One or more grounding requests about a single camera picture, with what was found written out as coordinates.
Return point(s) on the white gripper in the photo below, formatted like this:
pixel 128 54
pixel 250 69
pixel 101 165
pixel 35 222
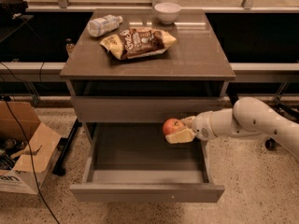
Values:
pixel 202 125

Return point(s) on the red apple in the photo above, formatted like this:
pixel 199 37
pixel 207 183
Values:
pixel 172 125

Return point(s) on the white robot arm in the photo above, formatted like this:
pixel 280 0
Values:
pixel 248 118

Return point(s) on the open grey middle drawer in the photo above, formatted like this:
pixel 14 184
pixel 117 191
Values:
pixel 132 162

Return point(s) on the grey drawer cabinet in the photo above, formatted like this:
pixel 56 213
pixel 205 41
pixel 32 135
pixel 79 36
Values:
pixel 194 67

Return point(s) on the closed grey top drawer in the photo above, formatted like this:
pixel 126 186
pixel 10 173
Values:
pixel 140 109

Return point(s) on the brown chip bag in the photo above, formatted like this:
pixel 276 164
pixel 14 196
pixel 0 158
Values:
pixel 138 42

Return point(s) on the black office chair base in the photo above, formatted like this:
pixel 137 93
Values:
pixel 287 112

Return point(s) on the white bowl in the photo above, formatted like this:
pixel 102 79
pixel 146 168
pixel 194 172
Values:
pixel 167 12

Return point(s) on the black table leg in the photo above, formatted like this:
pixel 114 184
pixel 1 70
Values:
pixel 64 146

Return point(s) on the clear plastic water bottle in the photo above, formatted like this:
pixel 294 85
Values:
pixel 104 25

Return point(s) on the cardboard box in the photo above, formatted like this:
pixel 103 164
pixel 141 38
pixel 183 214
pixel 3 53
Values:
pixel 28 147

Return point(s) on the black bag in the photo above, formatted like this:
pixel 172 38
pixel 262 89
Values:
pixel 10 9

